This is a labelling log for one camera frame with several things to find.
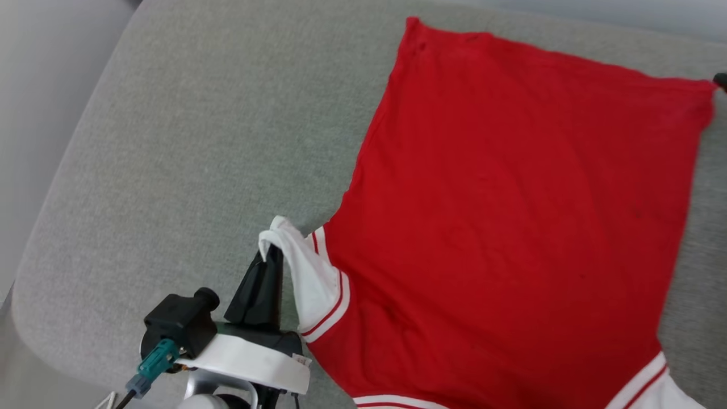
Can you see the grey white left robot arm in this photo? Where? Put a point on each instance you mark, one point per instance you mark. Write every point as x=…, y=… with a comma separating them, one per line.
x=218, y=392

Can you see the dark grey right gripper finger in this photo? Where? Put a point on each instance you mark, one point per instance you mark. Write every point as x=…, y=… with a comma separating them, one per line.
x=722, y=80

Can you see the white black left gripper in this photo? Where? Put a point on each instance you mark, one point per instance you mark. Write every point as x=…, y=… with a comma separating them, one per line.
x=250, y=355

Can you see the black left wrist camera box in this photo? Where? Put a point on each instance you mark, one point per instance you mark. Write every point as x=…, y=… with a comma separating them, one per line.
x=176, y=324

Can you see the grey fabric sofa seat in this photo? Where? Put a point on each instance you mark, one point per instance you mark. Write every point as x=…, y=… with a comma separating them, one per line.
x=199, y=142

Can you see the red and white jersey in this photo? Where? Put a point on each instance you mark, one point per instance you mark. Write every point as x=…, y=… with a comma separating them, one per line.
x=511, y=199

